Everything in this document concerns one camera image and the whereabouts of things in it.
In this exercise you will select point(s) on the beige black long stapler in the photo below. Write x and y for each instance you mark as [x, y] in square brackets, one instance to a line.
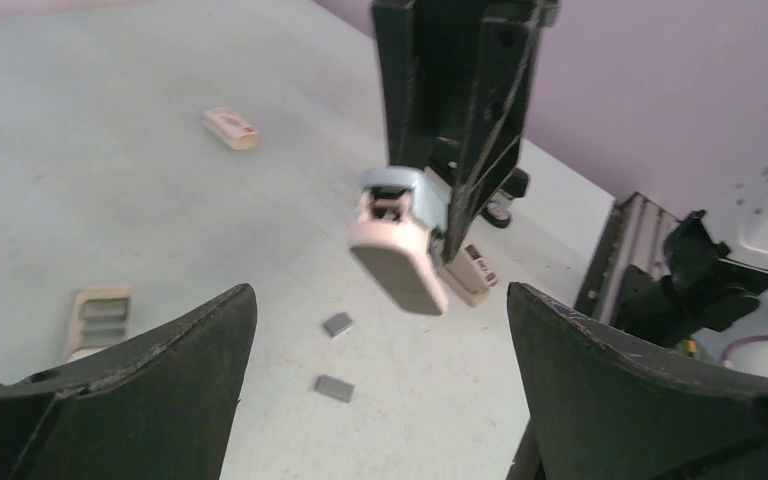
[469, 275]

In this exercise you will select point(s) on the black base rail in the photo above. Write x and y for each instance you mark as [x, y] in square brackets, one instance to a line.
[628, 256]

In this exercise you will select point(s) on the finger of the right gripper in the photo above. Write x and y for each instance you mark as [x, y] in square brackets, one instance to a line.
[507, 50]
[427, 53]

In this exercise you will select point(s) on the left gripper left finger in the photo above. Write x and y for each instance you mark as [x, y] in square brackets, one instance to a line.
[157, 406]

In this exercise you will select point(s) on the open staple box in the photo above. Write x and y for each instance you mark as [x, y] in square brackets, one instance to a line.
[99, 319]

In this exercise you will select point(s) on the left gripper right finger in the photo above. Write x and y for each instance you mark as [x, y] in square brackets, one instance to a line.
[606, 405]

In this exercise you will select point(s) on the closed white staple box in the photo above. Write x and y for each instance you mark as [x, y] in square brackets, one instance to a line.
[231, 128]

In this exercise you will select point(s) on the light blue stapler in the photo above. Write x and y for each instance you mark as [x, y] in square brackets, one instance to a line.
[401, 219]

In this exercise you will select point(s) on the grey staple strip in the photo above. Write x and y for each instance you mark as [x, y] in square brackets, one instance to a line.
[334, 388]
[337, 324]

